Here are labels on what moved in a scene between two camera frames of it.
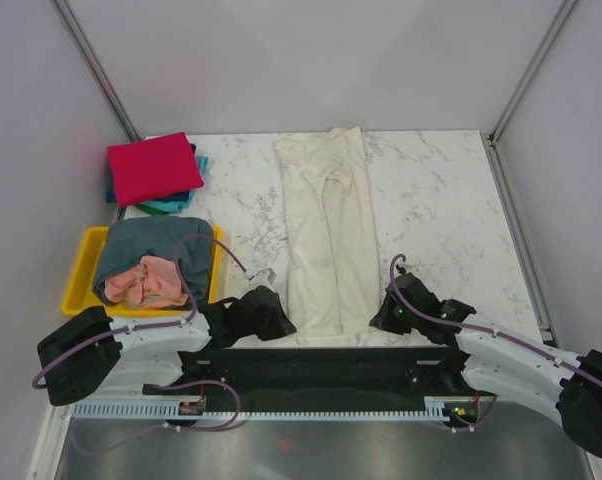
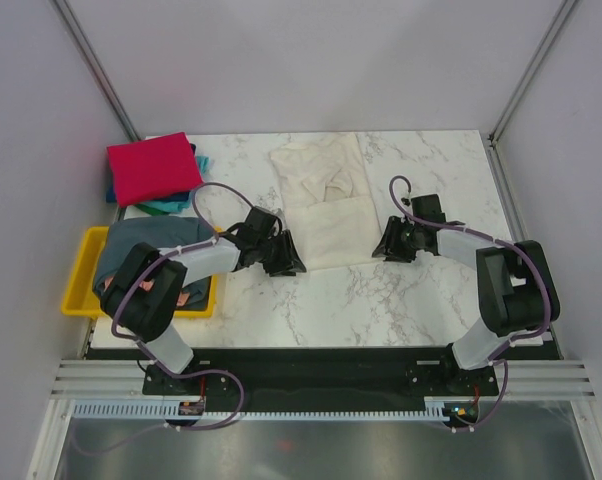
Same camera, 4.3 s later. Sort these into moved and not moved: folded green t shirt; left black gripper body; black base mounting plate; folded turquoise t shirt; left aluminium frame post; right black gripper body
Moved: right black gripper body; left black gripper body
Not moved: folded turquoise t shirt; folded green t shirt; left aluminium frame post; black base mounting plate
